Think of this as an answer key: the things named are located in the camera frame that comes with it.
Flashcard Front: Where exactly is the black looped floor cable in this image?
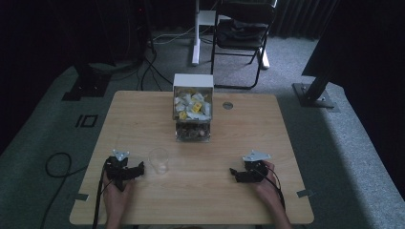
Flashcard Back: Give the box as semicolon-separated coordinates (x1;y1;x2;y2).
38;152;89;229

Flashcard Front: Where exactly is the black stand base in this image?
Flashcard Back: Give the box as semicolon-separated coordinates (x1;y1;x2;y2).
61;62;113;102

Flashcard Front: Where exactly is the clear plastic cup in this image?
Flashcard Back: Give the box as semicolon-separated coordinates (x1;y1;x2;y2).
147;146;171;176

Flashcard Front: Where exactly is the person's right hand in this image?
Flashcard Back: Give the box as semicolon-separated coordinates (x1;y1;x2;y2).
249;159;283;206

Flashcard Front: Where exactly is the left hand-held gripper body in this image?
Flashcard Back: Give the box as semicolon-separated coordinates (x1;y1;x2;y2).
104;149;139;193

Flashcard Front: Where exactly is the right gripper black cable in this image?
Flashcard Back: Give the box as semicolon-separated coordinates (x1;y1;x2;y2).
253;165;287;212

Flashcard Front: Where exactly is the bundle of floor cables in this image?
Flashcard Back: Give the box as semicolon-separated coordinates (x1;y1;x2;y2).
89;25;214;93

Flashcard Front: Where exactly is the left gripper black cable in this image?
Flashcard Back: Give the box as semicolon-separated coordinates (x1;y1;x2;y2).
91;157;115;229

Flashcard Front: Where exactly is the white two-tier dispenser box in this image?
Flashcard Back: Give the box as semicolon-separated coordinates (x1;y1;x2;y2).
172;73;215;143

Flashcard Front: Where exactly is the black folding chair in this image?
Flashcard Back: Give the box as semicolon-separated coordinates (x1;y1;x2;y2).
210;0;279;91

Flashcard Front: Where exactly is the pile of dark brown packets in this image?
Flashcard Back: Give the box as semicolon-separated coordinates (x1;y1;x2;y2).
175;121;211;142

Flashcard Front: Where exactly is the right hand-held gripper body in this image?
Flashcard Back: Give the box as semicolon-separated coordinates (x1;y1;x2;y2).
242;149;272;184

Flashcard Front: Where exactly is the white desk leg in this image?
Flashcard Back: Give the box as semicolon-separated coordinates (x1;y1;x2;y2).
190;0;218;67
259;47;271;71

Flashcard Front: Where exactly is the dark cloth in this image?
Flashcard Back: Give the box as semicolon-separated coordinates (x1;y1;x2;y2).
217;18;269;43

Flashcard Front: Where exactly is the person's left hand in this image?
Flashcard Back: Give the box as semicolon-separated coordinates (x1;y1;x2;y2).
101;177;136;215

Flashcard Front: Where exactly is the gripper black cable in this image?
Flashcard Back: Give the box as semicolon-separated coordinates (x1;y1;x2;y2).
91;157;115;229
253;165;287;212

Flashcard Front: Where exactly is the metal stand with base plate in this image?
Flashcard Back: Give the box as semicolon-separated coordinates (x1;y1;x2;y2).
291;65;341;114

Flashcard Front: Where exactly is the pile of white yellow packets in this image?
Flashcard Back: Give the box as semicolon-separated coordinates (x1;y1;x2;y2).
174;89;213;121

